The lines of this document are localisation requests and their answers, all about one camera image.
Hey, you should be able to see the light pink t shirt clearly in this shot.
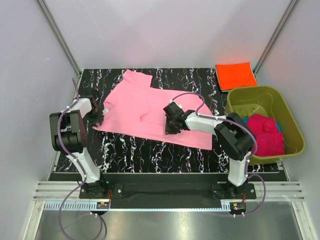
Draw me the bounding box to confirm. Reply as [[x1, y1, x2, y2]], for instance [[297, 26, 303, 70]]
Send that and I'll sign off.
[[95, 70, 213, 150]]

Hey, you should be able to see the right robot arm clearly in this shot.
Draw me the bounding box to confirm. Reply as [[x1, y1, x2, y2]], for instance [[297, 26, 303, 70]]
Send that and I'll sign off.
[[163, 101, 258, 200]]

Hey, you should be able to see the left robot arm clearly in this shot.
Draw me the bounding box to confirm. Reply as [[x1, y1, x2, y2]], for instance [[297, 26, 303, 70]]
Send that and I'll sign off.
[[49, 88, 108, 198]]

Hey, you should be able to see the black marbled table mat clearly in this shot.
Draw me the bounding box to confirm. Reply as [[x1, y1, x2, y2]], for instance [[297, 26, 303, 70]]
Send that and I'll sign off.
[[51, 67, 283, 174]]

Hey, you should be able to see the blue t shirt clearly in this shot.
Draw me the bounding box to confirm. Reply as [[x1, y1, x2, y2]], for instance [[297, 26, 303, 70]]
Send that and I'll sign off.
[[242, 117, 282, 132]]

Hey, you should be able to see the folded orange t shirt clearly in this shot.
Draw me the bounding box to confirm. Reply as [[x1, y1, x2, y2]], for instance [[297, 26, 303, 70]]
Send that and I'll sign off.
[[215, 62, 258, 92]]

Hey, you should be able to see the olive green plastic bin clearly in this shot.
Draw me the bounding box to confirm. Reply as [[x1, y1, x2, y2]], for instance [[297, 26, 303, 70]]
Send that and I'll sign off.
[[224, 86, 306, 166]]

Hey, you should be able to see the magenta t shirt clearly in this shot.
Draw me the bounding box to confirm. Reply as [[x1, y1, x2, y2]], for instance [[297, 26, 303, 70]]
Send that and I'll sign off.
[[245, 114, 285, 157]]

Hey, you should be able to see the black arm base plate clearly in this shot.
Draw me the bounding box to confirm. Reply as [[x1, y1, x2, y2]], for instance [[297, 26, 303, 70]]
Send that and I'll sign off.
[[80, 173, 257, 211]]

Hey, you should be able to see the aluminium frame rail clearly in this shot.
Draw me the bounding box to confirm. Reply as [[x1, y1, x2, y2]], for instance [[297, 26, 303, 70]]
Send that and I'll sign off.
[[33, 181, 305, 202]]

